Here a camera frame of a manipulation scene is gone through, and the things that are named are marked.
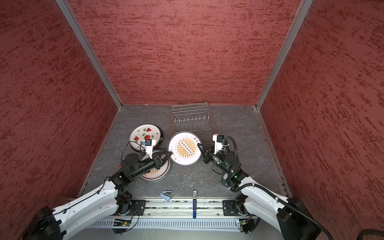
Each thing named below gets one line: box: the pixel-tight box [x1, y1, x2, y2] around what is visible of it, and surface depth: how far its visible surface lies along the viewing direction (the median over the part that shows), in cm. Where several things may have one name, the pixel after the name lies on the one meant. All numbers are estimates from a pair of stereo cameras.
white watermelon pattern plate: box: [129, 124, 161, 152], surface depth 102 cm
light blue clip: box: [160, 193, 172, 202], surface depth 78 cm
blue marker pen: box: [192, 189, 197, 219], surface depth 76 cm
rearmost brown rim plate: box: [167, 131, 202, 166], surface depth 75 cm
